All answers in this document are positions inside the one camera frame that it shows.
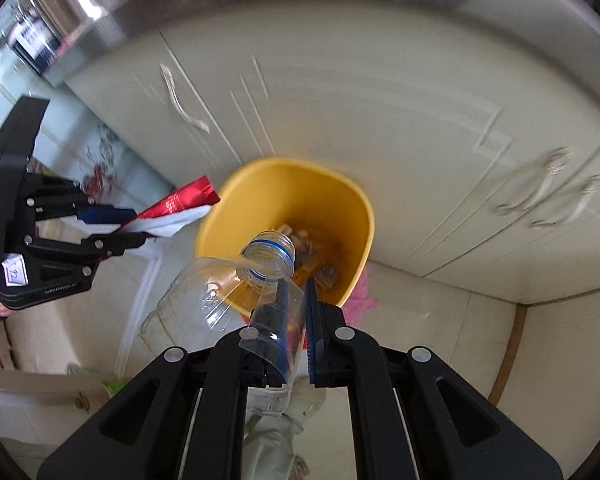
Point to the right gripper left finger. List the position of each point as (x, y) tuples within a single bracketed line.
[(181, 417)]

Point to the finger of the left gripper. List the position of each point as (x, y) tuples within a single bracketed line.
[(95, 248), (52, 197)]

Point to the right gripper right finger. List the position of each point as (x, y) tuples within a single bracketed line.
[(413, 416)]

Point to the red foil snack bag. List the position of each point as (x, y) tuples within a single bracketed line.
[(182, 207)]

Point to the clear plastic bottle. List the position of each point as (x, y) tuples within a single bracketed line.
[(253, 291)]

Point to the yellow plastic trash bin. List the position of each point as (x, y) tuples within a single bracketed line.
[(270, 193)]

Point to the person's grey trouser leg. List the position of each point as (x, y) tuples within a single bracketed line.
[(268, 446)]

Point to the pink cloth on floor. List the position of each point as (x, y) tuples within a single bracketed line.
[(359, 301)]

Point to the white cabinet door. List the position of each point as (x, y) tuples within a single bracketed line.
[(440, 121)]

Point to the left silver cabinet handle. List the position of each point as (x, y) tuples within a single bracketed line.
[(178, 104)]

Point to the right silver cabinet handles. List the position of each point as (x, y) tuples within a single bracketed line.
[(553, 164)]

